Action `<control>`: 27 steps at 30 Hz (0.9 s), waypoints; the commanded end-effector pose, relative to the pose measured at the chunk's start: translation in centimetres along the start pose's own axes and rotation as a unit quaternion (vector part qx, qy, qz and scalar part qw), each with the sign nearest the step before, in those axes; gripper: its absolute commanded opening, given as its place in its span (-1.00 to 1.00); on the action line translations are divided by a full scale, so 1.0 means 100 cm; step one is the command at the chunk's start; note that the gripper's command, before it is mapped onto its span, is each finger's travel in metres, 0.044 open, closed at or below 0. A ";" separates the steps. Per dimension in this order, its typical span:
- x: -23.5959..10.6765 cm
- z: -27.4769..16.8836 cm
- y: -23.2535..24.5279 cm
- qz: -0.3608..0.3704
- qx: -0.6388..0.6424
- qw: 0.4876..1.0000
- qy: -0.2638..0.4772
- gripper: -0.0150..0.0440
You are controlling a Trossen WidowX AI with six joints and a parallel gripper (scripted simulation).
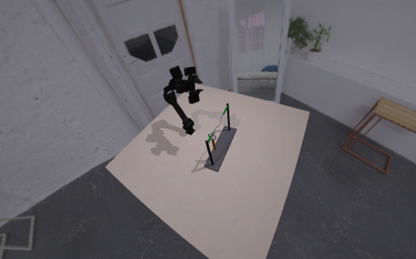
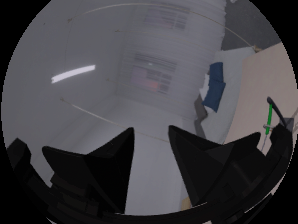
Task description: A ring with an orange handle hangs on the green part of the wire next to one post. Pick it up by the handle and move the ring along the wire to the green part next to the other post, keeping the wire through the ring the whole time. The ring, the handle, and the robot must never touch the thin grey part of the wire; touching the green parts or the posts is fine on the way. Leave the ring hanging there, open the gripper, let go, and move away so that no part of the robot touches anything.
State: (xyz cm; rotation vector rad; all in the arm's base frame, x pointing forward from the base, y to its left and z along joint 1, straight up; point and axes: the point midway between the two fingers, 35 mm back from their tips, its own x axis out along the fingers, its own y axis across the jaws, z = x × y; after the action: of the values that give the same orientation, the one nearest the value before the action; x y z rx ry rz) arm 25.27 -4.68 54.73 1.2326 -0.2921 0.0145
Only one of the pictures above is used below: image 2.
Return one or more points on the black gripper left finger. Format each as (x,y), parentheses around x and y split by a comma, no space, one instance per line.
(107,168)

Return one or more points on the dark grey two-post stand with wire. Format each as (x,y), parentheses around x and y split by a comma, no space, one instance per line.
(287,123)

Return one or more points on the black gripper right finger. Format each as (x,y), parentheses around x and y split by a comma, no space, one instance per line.
(202,163)

